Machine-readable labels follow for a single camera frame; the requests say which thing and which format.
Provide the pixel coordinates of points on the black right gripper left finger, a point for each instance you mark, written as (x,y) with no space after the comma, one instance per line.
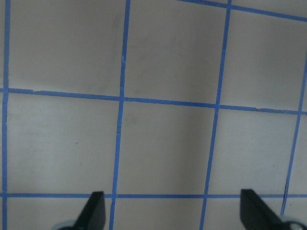
(93,215)

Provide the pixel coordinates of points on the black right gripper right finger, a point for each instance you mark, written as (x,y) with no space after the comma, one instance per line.
(256,215)

